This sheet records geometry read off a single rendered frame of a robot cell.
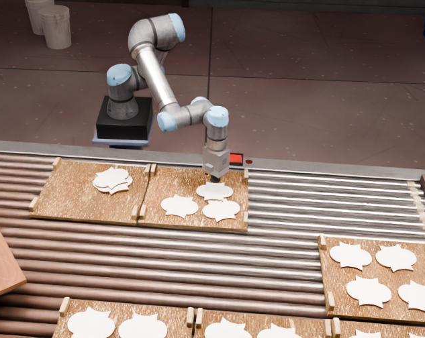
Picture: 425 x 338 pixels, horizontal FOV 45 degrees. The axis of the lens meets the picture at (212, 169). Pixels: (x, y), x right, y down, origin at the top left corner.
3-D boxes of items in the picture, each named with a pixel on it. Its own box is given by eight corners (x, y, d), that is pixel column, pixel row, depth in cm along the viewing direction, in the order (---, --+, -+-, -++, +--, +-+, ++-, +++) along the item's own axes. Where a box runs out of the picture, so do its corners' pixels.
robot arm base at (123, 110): (113, 100, 255) (111, 83, 249) (142, 104, 254) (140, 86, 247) (103, 117, 244) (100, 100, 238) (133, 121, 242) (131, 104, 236)
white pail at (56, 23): (41, 49, 525) (35, 15, 502) (48, 38, 548) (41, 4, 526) (71, 50, 526) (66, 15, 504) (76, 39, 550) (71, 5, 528)
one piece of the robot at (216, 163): (196, 141, 189) (196, 176, 199) (215, 151, 184) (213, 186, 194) (213, 131, 195) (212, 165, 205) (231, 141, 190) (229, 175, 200)
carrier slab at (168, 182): (153, 169, 219) (152, 166, 218) (248, 175, 218) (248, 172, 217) (139, 225, 192) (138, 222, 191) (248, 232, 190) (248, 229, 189)
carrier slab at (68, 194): (58, 162, 221) (58, 159, 220) (152, 170, 219) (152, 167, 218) (29, 217, 193) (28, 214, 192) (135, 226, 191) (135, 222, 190)
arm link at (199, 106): (180, 100, 191) (193, 113, 184) (207, 92, 195) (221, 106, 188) (181, 117, 196) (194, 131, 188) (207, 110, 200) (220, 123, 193)
